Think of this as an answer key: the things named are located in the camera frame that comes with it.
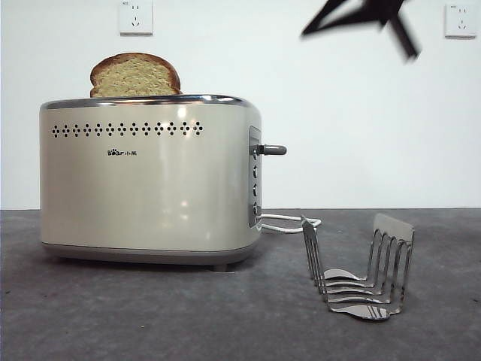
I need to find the brown-crusted bread slice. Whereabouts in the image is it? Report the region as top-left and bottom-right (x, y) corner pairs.
(89, 53), (184, 99)

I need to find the grey toaster lever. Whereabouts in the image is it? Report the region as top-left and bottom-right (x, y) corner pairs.
(252, 144), (288, 156)

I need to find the shiny steel toast rack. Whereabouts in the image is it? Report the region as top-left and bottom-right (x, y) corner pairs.
(300, 213), (416, 321)

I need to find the cream two-slot toaster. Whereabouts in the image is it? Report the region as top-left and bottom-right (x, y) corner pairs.
(39, 93), (263, 272)

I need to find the white wall socket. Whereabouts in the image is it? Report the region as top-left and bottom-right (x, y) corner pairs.
(444, 3), (477, 39)
(119, 0), (154, 38)

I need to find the white toaster power cord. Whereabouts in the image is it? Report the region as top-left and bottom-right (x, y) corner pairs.
(258, 212), (322, 234)

